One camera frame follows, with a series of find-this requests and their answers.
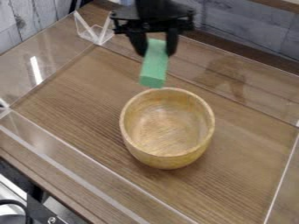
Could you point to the green rectangular block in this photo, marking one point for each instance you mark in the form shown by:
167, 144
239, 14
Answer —
154, 68

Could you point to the clear acrylic corner bracket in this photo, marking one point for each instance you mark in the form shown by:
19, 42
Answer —
98, 34

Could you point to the black metal table bracket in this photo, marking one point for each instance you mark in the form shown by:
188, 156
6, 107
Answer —
40, 214

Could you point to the wooden bowl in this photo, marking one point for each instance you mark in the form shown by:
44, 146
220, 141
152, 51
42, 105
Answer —
167, 125

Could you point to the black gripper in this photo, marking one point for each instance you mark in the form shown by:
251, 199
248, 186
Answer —
152, 16

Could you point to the clear acrylic enclosure wall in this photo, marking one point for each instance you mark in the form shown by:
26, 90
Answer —
66, 87

